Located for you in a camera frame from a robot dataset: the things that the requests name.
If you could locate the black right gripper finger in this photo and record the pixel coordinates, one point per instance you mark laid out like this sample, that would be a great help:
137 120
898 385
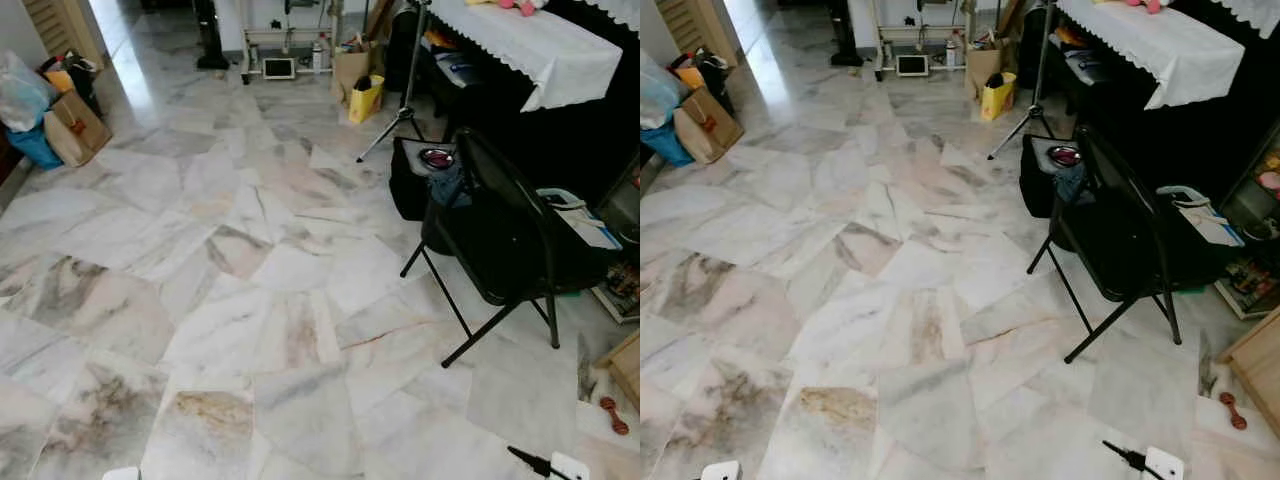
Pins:
530 462
1127 457

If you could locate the small red dumbbell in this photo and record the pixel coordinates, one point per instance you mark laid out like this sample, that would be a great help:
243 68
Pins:
614 416
1233 411

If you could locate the light wooden furniture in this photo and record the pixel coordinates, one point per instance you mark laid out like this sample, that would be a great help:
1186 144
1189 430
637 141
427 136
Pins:
625 365
1258 365

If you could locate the stack of magazines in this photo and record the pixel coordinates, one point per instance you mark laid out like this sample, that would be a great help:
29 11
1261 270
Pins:
620 290
1250 288

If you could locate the black folding chair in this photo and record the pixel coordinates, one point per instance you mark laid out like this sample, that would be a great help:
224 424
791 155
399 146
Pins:
1125 232
500 235

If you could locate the white tote bag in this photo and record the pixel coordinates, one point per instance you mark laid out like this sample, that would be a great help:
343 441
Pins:
1205 218
585 220

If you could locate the blue cloth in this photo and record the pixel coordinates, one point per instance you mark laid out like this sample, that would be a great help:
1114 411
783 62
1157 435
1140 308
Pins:
1072 185
448 188

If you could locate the black stool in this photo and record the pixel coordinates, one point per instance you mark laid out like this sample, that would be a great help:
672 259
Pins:
410 185
1038 182

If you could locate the glass display cabinet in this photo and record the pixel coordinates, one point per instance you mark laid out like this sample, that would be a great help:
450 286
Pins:
1258 195

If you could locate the red metal bowl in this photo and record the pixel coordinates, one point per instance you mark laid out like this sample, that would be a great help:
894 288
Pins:
436 157
1064 155

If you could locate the black table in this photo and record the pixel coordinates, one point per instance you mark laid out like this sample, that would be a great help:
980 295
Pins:
560 140
1180 140

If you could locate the blue bag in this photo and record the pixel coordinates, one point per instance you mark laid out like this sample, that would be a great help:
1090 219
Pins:
665 145
35 148

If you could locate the brown carrier bag red clasp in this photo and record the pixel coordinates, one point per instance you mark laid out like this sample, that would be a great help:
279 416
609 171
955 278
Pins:
705 128
75 130

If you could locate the yellow paper bag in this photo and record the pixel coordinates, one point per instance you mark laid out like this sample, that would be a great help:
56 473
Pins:
365 100
998 97

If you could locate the black tripod stand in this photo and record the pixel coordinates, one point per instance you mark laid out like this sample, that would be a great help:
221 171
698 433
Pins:
1038 80
408 80

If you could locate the clear plastic bag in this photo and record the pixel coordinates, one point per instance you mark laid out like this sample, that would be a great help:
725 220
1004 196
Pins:
20 95
658 92

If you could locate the white lace-edged tablecloth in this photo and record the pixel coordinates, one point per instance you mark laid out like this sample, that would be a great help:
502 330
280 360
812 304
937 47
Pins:
520 45
1150 45

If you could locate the tall brown paper bag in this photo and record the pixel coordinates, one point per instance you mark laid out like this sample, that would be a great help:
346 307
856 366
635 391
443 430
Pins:
350 65
982 62

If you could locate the black bag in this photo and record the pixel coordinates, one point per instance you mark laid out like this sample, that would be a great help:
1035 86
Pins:
82 80
715 75

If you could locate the white framed small screen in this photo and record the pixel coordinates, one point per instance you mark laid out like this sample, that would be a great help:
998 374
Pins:
911 66
278 68

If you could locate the pink soft toy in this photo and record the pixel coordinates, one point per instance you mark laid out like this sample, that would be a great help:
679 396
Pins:
522 6
1148 5

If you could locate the white lace cloth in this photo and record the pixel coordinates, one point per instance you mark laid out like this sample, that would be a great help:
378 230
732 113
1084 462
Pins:
1250 12
618 10

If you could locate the wooden louvre door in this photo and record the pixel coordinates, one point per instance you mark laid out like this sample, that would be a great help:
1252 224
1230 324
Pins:
695 25
60 25

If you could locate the white metal rack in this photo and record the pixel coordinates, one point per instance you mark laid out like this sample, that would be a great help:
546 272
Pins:
915 36
285 38

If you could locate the black floor stand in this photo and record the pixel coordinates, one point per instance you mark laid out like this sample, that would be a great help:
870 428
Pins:
211 45
845 45

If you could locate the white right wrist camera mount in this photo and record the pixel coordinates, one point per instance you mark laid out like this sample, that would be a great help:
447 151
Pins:
570 468
1164 465

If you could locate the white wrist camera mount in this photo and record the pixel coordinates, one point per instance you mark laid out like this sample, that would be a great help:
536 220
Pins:
1164 465
121 474
720 471
570 468

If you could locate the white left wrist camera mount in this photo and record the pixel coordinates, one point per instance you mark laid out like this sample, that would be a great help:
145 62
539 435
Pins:
121 474
720 471

